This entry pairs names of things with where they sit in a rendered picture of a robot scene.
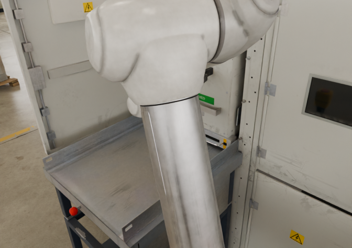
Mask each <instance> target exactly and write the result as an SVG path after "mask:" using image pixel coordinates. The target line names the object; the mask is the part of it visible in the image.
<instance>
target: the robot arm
mask: <svg viewBox="0 0 352 248"><path fill-rule="evenodd" d="M279 4H280V0H106V1H105V2H103V3H102V4H100V5H98V6H97V7H95V8H94V9H93V10H92V11H90V12H89V13H88V14H87V16H86V19H85V41H86V48H87V54H88V57H89V61H90V63H91V65H92V67H93V68H94V69H95V70H96V71H97V73H98V74H99V75H100V76H102V77H103V78H105V79H107V80H108V81H111V82H120V83H121V84H122V86H123V88H124V89H125V91H126V92H127V95H128V98H127V107H128V110H129V112H130V113H131V114H132V115H133V116H136V117H140V118H142V121H143V124H144V130H145V134H146V139H147V144H148V149H149V154H150V159H151V163H152V169H153V173H154V177H155V181H156V187H157V191H158V193H159V198H160V203H161V208H162V213H163V218H164V222H165V226H166V231H167V236H168V240H169V245H170V248H225V244H224V239H223V233H222V227H221V221H220V217H219V211H218V205H217V199H216V193H215V187H214V182H213V176H212V170H211V164H210V158H209V154H208V148H207V143H206V136H205V131H204V125H203V119H202V113H201V107H200V101H199V95H198V93H200V92H201V89H202V87H203V84H204V83H205V82H206V81H207V77H208V76H210V75H212V74H213V68H212V66H215V65H219V64H222V63H224V62H226V61H228V60H230V59H232V58H234V57H236V56H238V55H240V54H241V53H243V52H244V51H246V50H247V49H249V48H250V47H251V46H253V45H254V44H255V43H256V42H257V41H259V40H260V39H261V38H262V37H263V36H264V35H265V34H266V32H267V31H268V30H269V28H270V27H271V25H272V24H273V22H274V20H275V18H276V16H277V14H278V12H279Z"/></svg>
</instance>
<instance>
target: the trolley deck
mask: <svg viewBox="0 0 352 248"><path fill-rule="evenodd" d="M206 143H207V148H208V154H209V158H210V160H211V159H212V158H213V157H215V156H216V155H218V154H219V153H220V152H222V151H223V150H224V149H223V148H221V147H219V146H215V145H212V144H210V143H208V142H206ZM242 158H243V154H241V153H239V152H237V153H236V154H235V155H233V156H232V157H231V158H230V159H228V160H227V161H226V162H225V163H224V164H222V165H221V166H220V167H219V168H217V169H216V170H215V171H214V172H213V173H212V176H213V182H214V187H215V186H217V185H218V184H219V183H220V182H221V181H222V180H223V179H225V178H226V177H227V176H228V175H229V174H230V173H231V172H232V171H234V170H235V169H236V168H237V167H238V166H240V164H241V163H242ZM43 171H44V174H45V177H46V178H47V179H48V180H49V181H50V182H51V183H52V184H53V185H54V186H55V187H56V188H57V189H58V190H59V191H61V192H62V193H63V194H64V195H65V196H66V197H67V198H68V199H69V200H70V201H71V202H72V203H73V204H75V205H76V206H77V207H79V206H81V208H80V210H81V211H82V212H83V213H84V214H85V215H86V216H87V217H88V218H89V219H90V220H91V221H93V222H94V223H95V224H96V225H97V226H98V227H99V228H100V229H101V230H102V231H103V232H104V233H105V234H106V235H107V236H108V237H109V238H110V239H112V240H113V241H114V242H115V243H116V244H117V245H118V246H119V247H120V248H145V247H147V246H148V245H149V244H150V243H151V242H152V241H153V240H155V239H156V238H157V237H158V236H159V235H160V234H161V233H163V232H164V231H165V230H166V226H165V222H164V218H163V213H162V214H161V215H160V216H158V217H157V218H156V219H154V221H152V222H151V223H150V224H148V225H147V226H146V227H145V228H143V229H142V230H141V231H140V232H138V233H137V234H136V235H135V236H134V237H132V238H131V239H130V240H129V241H128V242H126V243H125V242H124V241H122V240H121V239H120V238H119V237H118V235H120V234H121V233H122V227H123V226H124V225H125V224H127V223H128V222H129V221H131V220H132V219H133V218H135V217H136V216H137V215H139V214H140V213H141V212H143V211H144V210H145V209H147V208H148V207H149V206H151V205H152V204H153V203H154V202H156V201H157V200H158V199H160V198H159V193H158V191H157V187H156V181H155V177H154V173H153V169H152V163H151V159H150V154H149V149H148V144H147V139H146V134H145V130H144V126H142V127H140V128H138V129H136V130H134V131H132V132H130V133H128V134H126V135H124V136H123V137H121V138H119V139H117V140H115V141H113V142H111V143H109V144H107V145H105V146H103V147H101V148H99V149H97V150H96V151H94V152H92V153H90V154H88V155H86V156H84V157H82V158H80V159H78V160H76V161H74V162H72V163H71V164H69V165H67V166H65V167H63V168H61V169H59V170H57V171H55V172H53V173H51V174H49V173H48V172H47V171H46V169H45V167H43Z"/></svg>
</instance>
